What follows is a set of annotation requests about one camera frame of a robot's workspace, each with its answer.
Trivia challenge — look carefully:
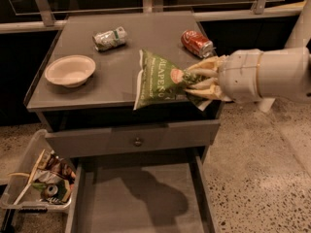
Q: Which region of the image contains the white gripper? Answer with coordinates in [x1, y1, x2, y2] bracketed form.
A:
[185, 50, 262, 103]

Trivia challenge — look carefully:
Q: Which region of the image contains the green jalapeno chip bag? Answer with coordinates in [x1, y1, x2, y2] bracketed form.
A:
[134, 50, 212, 111]

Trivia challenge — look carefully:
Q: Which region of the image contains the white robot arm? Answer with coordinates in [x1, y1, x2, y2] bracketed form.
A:
[186, 0, 311, 103]

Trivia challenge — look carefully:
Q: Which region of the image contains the grey top drawer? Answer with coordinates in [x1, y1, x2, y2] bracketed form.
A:
[46, 119, 220, 158]

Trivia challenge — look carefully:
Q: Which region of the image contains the round metal drawer knob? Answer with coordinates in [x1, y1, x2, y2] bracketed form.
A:
[134, 138, 142, 147]

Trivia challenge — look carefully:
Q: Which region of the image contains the grey drawer cabinet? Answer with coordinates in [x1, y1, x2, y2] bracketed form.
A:
[23, 11, 235, 160]

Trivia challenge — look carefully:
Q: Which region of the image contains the grey open middle drawer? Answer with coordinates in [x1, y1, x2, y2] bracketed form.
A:
[65, 152, 220, 233]

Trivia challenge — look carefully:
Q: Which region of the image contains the red soda can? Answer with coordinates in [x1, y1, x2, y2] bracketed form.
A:
[181, 30, 216, 58]

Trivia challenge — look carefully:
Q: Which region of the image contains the green white crushed can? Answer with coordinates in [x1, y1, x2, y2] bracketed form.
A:
[92, 26, 127, 51]

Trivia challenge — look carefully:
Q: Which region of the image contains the beige paper bowl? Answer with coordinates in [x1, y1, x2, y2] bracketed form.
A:
[45, 55, 96, 87]

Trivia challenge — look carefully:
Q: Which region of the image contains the brown snack wrapper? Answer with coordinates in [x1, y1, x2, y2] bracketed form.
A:
[28, 150, 76, 190]

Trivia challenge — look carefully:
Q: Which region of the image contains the clear plastic trash bin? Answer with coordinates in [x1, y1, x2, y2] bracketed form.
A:
[1, 130, 76, 212]

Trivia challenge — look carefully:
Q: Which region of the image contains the grey counter ledge rail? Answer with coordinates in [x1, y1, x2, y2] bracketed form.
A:
[0, 6, 302, 34]

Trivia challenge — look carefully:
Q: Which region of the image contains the left metal bracket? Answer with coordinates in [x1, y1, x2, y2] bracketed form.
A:
[35, 0, 55, 27]

